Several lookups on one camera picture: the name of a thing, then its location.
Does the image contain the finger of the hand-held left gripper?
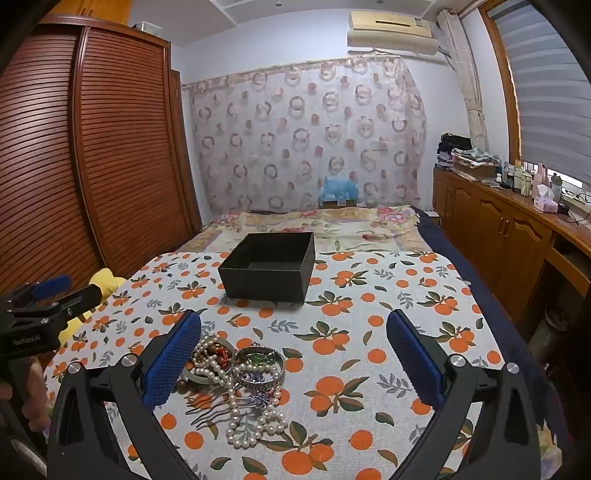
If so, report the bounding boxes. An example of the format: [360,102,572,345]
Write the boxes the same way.
[0,274,73,320]
[13,284,103,325]

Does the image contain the white power strip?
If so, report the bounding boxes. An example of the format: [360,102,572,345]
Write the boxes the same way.
[561,187,591,207]

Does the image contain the grey striped window blind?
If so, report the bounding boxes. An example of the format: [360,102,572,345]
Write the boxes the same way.
[489,0,591,178]

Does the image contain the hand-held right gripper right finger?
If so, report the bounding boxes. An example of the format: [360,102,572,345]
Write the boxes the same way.
[385,309,543,480]

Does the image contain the orange-print white tablecloth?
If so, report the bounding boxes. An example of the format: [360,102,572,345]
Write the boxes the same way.
[46,250,504,480]

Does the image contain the wooden sideboard cabinet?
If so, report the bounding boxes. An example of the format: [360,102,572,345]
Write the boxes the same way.
[433,166,591,324]

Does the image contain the stack of folded clothes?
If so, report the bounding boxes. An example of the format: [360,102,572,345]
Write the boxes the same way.
[436,133,502,181]

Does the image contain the ornate silver bangle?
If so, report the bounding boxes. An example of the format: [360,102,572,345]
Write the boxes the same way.
[232,353,286,387]

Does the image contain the black box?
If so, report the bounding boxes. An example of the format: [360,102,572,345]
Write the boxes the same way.
[218,232,316,305]

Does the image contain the floral bed blanket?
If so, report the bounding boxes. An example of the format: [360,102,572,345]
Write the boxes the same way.
[178,205,432,254]

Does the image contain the green stone bracelet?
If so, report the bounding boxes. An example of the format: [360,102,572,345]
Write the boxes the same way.
[235,344,278,368]

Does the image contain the blue plastic bag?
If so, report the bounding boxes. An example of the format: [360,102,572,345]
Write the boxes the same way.
[321,176,360,206]

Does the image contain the brown slatted wooden wardrobe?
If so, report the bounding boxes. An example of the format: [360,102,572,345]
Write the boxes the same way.
[0,14,204,296]

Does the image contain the dark metal hair comb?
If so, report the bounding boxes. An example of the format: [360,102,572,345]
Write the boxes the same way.
[186,392,273,429]

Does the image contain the pink tissue box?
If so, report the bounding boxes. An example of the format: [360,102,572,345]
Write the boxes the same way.
[533,185,560,214]

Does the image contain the navy bed sheet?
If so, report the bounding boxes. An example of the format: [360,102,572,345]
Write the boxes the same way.
[411,205,573,453]

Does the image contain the wooden window frame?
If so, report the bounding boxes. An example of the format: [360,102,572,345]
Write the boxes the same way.
[478,0,591,195]

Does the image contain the cream tied side curtain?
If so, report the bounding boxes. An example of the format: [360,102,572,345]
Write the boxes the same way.
[436,9,490,153]

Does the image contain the ring-patterned sheer curtain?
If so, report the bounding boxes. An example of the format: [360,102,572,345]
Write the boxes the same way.
[182,55,428,215]

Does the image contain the yellow cloth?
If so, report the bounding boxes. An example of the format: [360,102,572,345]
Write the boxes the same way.
[60,268,125,342]

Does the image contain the person's left hand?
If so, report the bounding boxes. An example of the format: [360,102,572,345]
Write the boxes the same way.
[0,355,48,418]

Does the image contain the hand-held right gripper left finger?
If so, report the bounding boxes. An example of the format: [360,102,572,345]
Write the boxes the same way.
[46,309,204,480]

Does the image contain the brown wooden bead bracelet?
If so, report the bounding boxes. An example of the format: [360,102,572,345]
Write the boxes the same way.
[178,342,234,393]

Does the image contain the cream wall air conditioner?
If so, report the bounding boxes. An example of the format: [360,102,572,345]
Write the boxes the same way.
[346,10,441,55]

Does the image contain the white pearl necklace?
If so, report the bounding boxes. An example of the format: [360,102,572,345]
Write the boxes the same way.
[191,333,290,449]

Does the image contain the pale green jade bangle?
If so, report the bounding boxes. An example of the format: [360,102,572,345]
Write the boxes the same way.
[181,337,237,385]

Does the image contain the row of toiletry bottles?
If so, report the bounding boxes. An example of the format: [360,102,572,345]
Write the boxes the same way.
[496,159,564,200]

